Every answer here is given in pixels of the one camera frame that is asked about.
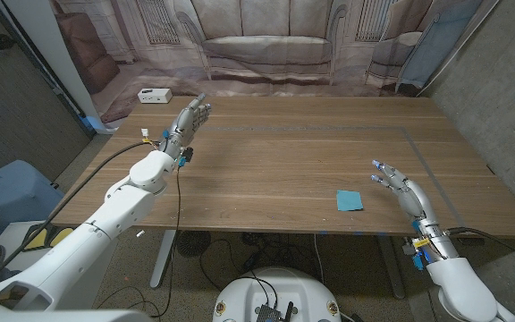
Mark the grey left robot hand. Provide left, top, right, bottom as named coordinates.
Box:
left=158, top=92, right=213, bottom=158

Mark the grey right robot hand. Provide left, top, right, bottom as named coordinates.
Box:
left=370, top=159, right=434, bottom=221

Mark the white box device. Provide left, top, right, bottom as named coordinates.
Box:
left=137, top=88, right=173, bottom=105

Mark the blue tape piece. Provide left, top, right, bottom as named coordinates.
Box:
left=80, top=114, right=101, bottom=131

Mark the printed sofa room backdrop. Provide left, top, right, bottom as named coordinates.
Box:
left=51, top=0, right=500, bottom=124

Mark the round black floor fan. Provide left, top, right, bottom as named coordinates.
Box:
left=175, top=230, right=212, bottom=258

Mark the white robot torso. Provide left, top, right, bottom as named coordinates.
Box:
left=212, top=267, right=342, bottom=322

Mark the black torso electronics module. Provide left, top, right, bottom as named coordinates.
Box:
left=255, top=301, right=295, bottom=322

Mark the blue-grey padded seat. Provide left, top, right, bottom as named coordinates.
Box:
left=0, top=159, right=64, bottom=238

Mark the yellow and black floor object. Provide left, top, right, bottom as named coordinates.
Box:
left=20, top=225, right=75, bottom=251

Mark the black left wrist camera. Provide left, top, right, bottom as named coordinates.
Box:
left=177, top=146, right=195, bottom=169

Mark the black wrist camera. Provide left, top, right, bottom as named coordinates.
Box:
left=402, top=239, right=428, bottom=272
left=177, top=146, right=195, bottom=169

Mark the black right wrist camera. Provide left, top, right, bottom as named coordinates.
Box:
left=402, top=239, right=428, bottom=272

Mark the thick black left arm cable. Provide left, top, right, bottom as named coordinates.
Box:
left=0, top=140, right=163, bottom=296

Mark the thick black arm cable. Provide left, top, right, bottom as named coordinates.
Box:
left=447, top=226, right=515, bottom=272
left=0, top=140, right=163, bottom=296

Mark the thin black left wrist cable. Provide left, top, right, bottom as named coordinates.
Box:
left=148, top=165, right=182, bottom=319

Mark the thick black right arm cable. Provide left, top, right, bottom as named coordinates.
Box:
left=447, top=226, right=515, bottom=272

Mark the black floor cable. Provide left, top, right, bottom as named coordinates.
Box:
left=198, top=236, right=258, bottom=292

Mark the white door frame post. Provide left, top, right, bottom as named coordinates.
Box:
left=0, top=0, right=106, bottom=135

